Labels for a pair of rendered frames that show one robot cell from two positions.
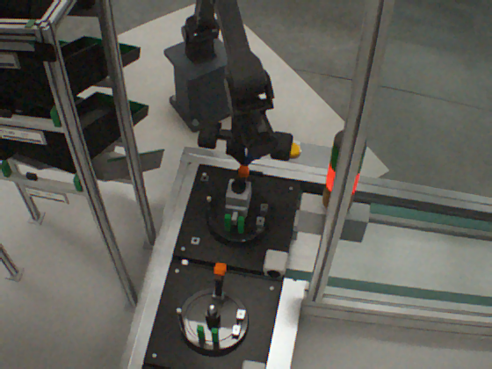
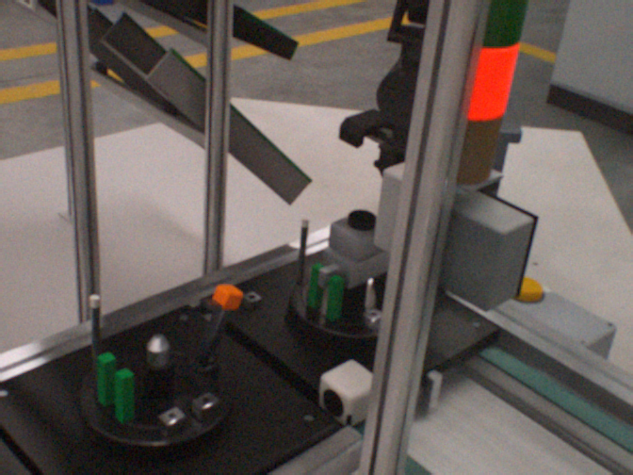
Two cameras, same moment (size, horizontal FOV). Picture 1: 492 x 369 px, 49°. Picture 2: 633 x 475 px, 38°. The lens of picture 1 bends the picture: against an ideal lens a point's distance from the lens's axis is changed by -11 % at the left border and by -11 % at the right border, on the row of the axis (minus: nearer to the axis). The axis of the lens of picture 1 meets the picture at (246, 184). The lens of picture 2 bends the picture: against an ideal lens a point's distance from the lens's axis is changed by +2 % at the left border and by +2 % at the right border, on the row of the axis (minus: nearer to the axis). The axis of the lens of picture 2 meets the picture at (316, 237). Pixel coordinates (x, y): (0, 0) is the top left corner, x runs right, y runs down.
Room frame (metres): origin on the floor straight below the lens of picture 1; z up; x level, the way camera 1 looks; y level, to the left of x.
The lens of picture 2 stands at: (-0.01, -0.41, 1.55)
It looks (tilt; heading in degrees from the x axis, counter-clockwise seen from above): 30 degrees down; 34
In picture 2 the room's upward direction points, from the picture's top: 6 degrees clockwise
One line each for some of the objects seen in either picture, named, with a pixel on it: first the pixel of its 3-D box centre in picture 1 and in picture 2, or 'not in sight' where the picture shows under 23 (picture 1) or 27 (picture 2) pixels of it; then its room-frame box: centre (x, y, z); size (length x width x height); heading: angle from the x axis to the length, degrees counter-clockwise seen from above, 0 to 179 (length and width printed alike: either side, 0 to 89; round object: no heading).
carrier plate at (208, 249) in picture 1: (238, 220); (349, 319); (0.70, 0.01, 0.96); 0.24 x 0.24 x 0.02; 80
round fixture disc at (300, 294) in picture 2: (238, 215); (351, 304); (0.70, 0.01, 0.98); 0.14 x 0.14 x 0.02
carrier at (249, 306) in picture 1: (213, 314); (157, 370); (0.45, 0.06, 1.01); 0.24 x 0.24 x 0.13; 80
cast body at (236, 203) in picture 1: (237, 198); (351, 247); (0.69, 0.02, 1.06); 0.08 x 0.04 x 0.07; 170
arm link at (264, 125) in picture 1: (255, 112); (428, 50); (0.74, -0.01, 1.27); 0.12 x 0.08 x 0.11; 18
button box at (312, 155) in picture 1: (291, 158); not in sight; (0.90, -0.11, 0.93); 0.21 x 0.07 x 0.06; 80
